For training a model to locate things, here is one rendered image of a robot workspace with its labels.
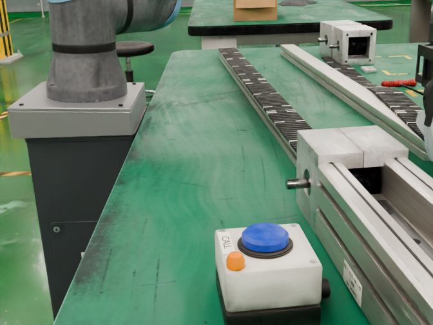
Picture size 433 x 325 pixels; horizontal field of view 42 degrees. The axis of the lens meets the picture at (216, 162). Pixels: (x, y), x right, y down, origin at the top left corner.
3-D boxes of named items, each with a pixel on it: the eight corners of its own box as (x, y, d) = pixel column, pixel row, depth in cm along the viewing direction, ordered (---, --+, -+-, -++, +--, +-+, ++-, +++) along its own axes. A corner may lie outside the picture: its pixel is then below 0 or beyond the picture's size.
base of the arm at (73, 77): (33, 101, 103) (27, 46, 99) (64, 83, 117) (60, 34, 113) (115, 104, 101) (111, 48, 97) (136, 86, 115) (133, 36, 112)
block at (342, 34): (323, 60, 162) (325, 26, 159) (363, 58, 163) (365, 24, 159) (332, 66, 153) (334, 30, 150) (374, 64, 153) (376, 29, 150)
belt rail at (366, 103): (280, 54, 173) (280, 44, 172) (293, 53, 174) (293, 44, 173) (423, 160, 84) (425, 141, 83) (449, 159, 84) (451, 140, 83)
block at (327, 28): (311, 53, 173) (312, 21, 170) (346, 51, 175) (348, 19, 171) (322, 59, 164) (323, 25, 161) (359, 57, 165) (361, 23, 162)
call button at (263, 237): (238, 242, 51) (238, 222, 50) (282, 238, 51) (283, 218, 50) (245, 265, 47) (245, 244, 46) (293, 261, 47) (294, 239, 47)
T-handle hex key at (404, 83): (379, 87, 128) (379, 79, 128) (414, 85, 129) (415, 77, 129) (412, 104, 114) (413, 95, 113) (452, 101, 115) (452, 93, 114)
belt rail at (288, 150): (218, 57, 171) (218, 48, 170) (231, 57, 172) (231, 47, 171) (297, 169, 82) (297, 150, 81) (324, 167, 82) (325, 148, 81)
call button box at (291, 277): (216, 284, 54) (213, 225, 52) (314, 275, 55) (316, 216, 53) (227, 337, 47) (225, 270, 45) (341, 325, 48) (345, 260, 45)
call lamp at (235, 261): (225, 262, 46) (225, 249, 46) (243, 260, 46) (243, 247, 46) (227, 271, 45) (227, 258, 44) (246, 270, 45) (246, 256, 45)
